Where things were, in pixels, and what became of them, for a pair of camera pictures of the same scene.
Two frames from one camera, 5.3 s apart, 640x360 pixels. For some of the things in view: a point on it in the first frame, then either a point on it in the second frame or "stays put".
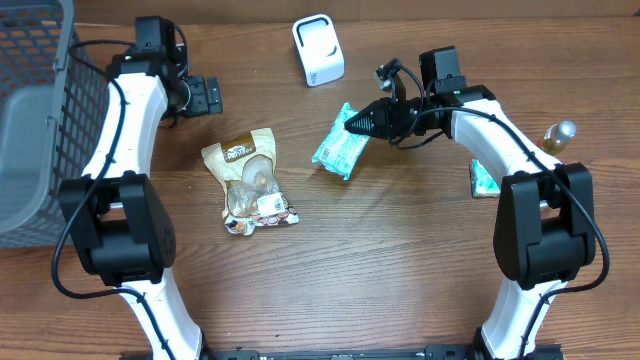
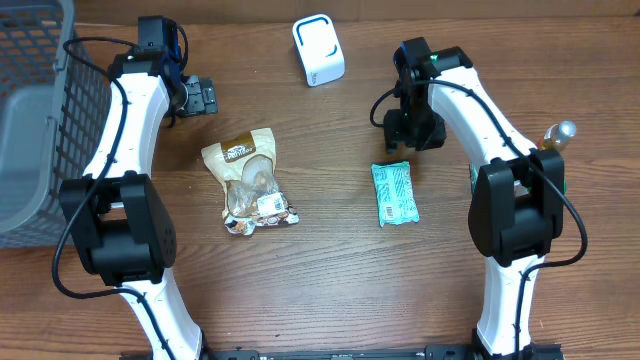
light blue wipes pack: x=342 y=147 → x=395 y=193
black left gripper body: x=194 y=100 stays put
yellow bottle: x=556 y=136 stays put
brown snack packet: x=245 y=165 stays put
